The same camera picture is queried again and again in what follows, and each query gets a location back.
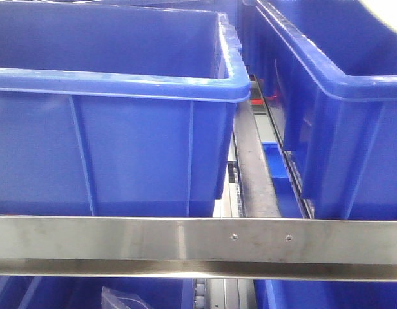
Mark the blue plastic bin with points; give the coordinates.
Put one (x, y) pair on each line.
(85, 292)
(324, 294)

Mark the upper blue bin left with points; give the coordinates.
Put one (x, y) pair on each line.
(115, 110)

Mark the blue plastic bin left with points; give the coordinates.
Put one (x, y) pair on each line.
(85, 292)

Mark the blue plastic bin right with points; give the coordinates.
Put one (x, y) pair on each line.
(324, 294)

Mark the upper blue bin right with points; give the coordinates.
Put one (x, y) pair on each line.
(328, 72)

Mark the clear plastic bag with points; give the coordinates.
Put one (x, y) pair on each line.
(115, 299)

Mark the stainless steel shelf rack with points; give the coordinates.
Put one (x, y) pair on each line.
(249, 240)

